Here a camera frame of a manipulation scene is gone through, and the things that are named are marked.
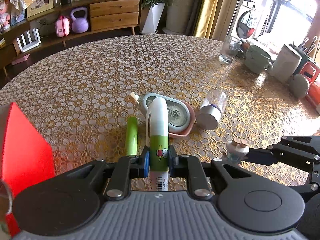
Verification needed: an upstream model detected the purple kettlebell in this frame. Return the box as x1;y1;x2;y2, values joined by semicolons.
70;7;89;34

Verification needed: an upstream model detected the green tube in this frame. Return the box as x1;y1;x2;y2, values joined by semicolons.
125;116;138;155

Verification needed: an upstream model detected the clear bottle silver cap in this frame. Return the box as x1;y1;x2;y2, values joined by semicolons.
196;89;227;130

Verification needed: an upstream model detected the wooden tv console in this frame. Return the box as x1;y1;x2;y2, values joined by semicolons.
1;0;142;76

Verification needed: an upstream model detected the small jar with cork stoppers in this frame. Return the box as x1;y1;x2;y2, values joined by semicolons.
226;138;249;164

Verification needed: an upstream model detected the clear drinking glass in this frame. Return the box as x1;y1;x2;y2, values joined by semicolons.
219;35;242;64

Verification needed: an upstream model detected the framed picture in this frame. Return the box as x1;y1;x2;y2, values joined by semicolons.
27;0;54;18

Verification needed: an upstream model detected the red cardboard box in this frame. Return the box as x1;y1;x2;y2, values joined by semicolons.
1;102;55;237

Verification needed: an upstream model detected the pink doll figure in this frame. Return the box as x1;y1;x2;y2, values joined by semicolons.
0;1;10;34

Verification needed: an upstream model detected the green ceramic mug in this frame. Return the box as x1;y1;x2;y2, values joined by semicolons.
245;44;273;74

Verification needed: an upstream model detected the potted tree white planter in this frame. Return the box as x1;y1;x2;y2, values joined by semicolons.
139;0;165;35

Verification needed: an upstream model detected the pink toy case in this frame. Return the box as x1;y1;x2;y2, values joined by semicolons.
55;15;70;37

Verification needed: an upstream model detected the white wifi router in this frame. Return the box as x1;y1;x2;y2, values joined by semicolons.
16;29;41;53

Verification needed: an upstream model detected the oval clock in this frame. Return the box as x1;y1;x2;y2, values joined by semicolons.
129;92;195;138

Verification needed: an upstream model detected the washing machine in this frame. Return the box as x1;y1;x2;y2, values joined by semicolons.
231;0;261;39

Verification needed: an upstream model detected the yellow curtain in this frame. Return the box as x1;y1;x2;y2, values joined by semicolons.
194;0;218;38

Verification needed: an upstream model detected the green white spray bottle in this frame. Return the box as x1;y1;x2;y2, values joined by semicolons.
145;97;169;191

